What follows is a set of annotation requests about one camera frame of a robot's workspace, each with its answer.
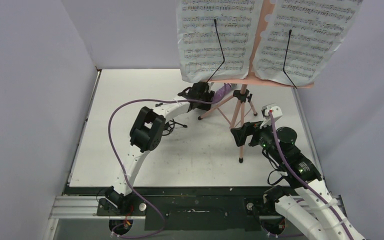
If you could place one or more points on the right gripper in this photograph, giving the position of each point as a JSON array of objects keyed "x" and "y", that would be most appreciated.
[{"x": 246, "y": 132}]

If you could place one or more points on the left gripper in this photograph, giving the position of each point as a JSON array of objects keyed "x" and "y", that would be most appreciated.
[{"x": 208, "y": 95}]

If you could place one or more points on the purple glitter microphone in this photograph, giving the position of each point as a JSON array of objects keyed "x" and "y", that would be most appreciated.
[{"x": 223, "y": 91}]

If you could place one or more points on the pink music stand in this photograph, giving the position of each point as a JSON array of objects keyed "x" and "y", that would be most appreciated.
[{"x": 239, "y": 113}]

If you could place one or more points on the black mini tripod mic stand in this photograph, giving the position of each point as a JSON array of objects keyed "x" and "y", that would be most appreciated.
[{"x": 170, "y": 126}]

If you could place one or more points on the sheet music page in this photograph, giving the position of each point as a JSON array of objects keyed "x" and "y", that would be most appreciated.
[
  {"x": 301, "y": 37},
  {"x": 215, "y": 38}
]

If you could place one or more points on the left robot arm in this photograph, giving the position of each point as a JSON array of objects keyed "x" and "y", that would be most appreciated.
[{"x": 146, "y": 134}]

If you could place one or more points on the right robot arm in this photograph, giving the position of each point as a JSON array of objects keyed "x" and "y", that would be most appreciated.
[{"x": 316, "y": 214}]

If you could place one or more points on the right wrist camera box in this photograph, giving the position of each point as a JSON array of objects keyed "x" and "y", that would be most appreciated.
[{"x": 271, "y": 113}]

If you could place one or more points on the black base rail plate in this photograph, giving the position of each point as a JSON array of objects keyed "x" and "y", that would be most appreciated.
[{"x": 185, "y": 208}]

